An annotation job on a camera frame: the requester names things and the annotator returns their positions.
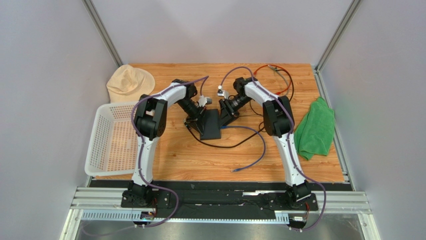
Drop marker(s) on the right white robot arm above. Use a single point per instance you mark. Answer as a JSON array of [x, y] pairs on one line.
[[279, 123]]

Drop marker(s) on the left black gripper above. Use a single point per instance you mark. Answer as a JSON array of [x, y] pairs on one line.
[[198, 123]]

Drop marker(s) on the black network switch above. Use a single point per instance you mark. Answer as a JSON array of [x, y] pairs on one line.
[[211, 127]]

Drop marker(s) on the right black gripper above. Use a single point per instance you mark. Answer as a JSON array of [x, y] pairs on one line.
[[225, 110]]

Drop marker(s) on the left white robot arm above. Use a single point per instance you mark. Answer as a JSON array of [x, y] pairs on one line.
[[150, 118]]

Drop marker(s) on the aluminium front rail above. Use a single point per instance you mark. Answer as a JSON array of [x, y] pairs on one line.
[[96, 204]]

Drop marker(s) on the green cloth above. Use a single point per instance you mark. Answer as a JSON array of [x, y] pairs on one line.
[[315, 133]]

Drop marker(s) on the beige bucket hat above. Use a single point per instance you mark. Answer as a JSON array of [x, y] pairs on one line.
[[128, 83]]

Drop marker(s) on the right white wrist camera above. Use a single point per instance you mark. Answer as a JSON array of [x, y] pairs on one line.
[[221, 92]]

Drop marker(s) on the white plastic basket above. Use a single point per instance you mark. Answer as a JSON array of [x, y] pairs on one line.
[[113, 144]]

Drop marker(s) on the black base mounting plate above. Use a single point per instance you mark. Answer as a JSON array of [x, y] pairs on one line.
[[218, 200]]

